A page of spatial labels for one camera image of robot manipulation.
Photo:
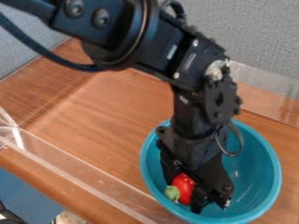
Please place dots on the clear acrylic barrier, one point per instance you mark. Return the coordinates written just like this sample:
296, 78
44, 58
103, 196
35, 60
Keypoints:
16, 56
88, 191
270, 94

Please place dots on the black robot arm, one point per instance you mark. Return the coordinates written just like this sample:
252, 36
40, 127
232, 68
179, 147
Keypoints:
144, 34

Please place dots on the clear acrylic left barrier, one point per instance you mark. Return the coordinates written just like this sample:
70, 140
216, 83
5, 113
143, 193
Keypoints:
16, 56

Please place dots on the blue plastic bowl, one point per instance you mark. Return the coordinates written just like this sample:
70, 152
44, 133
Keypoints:
255, 172

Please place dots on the clear acrylic back barrier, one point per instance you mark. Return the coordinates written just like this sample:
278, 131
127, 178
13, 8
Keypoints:
270, 94

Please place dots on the clear acrylic front barrier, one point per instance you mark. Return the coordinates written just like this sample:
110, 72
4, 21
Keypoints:
88, 191

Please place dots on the clear acrylic left bracket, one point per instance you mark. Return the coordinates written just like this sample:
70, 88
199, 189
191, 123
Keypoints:
9, 131

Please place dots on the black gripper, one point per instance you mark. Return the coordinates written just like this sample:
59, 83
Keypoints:
198, 158

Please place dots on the red toy strawberry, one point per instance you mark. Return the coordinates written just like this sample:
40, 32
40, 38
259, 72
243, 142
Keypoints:
179, 190

